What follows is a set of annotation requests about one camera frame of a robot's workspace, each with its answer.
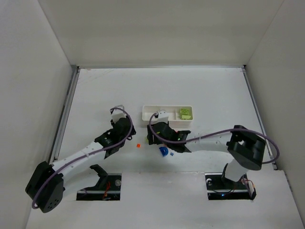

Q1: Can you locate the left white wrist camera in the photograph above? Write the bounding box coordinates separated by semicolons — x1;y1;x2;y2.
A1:
110;105;126;123

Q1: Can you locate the green lego brick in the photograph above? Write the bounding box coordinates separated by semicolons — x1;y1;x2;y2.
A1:
179;108;190;115
181;114;193;120

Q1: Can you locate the blue arch lego piece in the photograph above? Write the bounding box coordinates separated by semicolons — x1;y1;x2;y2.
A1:
159;146;169;157

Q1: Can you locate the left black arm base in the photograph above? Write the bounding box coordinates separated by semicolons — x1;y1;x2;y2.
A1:
76;164;122;201

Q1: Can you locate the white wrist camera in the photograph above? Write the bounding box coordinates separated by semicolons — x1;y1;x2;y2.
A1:
110;105;126;123
155;110;169;123

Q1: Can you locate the white three-compartment tray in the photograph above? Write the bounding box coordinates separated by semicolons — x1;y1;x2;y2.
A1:
142;105;193;128

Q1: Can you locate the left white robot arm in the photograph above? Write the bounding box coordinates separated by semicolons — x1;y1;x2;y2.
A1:
25;117;136;213

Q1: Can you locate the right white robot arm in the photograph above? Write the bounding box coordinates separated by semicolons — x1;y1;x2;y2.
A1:
147;122;266;182

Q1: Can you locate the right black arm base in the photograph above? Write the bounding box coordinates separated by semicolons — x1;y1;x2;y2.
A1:
205;173;257;201

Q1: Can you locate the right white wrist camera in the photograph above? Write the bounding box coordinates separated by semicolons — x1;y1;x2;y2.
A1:
155;110;169;123

